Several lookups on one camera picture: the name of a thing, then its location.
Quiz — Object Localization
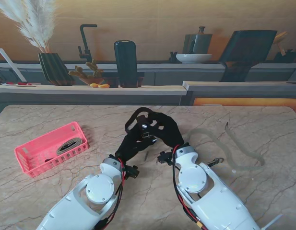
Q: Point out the dark utensil holder with utensils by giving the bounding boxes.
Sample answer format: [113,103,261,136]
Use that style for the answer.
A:
[273,31,296,63]

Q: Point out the dark ribbed vase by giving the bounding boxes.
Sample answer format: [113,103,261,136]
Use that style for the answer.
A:
[38,52,75,86]

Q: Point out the red black right arm cables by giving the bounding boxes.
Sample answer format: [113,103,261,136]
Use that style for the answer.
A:
[171,146,206,230]

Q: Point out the grey pot with lid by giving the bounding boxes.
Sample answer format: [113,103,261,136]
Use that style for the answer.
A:
[182,26,213,55]

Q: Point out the beige braided belt black leather ends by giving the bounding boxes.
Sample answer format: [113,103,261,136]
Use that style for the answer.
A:
[44,137,83,164]

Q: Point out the tall dark canister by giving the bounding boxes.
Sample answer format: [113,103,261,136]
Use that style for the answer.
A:
[113,40,139,88]

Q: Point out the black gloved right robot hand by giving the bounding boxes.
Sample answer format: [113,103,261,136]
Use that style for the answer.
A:
[147,112,185,150]

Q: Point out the pink plastic storage basket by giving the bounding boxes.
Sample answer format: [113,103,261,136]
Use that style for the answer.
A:
[14,121,90,178]

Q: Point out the red black left arm cables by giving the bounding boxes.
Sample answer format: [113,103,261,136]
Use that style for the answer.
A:
[95,158,129,230]

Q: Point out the black kitchen faucet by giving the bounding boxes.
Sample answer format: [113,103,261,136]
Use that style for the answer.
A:
[77,23,98,63]

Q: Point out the red black arm cables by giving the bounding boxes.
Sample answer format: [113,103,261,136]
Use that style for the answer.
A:
[171,146,206,230]
[95,158,129,230]

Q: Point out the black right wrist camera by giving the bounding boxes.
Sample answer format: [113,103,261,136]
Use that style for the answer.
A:
[156,150,174,166]

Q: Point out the plate with red slices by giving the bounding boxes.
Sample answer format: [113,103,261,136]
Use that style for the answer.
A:
[0,81,37,87]

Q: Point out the dark brown webbing belt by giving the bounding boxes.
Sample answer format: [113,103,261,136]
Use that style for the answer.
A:
[125,107,160,144]

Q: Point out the grey counter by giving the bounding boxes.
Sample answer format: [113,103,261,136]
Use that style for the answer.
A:
[182,80,296,106]

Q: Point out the white leaning board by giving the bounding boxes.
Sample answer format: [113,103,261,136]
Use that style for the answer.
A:
[0,47,27,83]

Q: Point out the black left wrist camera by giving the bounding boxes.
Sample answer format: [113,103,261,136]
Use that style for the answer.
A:
[125,165,141,179]

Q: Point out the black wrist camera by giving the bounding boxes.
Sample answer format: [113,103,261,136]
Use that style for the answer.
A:
[125,165,141,179]
[156,150,174,166]

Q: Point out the white pampas grass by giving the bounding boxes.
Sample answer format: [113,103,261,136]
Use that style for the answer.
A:
[0,0,57,54]

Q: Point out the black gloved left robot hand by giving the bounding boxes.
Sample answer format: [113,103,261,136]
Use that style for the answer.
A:
[115,122,158,164]

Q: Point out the white speckled bowl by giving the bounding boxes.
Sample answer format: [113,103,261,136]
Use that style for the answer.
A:
[176,53,213,64]

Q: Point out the pale beige webbing belt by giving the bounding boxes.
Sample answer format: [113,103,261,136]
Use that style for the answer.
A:
[187,121,265,171]

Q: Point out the cactus plant in bowl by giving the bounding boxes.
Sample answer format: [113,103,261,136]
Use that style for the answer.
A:
[68,59,105,86]

